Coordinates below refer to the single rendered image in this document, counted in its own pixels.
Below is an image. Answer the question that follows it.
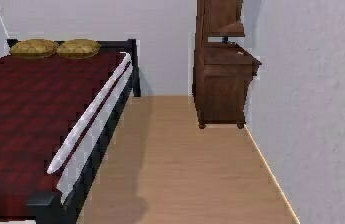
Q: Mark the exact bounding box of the yellow round pillow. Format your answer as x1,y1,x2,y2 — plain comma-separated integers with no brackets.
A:
9,38,59,60
56,38,102,60

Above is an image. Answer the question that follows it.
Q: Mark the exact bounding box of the brown wooden cupboard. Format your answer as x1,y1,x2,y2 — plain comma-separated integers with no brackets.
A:
191,0,263,130

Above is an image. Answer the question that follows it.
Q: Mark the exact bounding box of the black bed with red cover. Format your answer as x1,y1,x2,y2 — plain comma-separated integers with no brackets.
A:
0,38,142,224

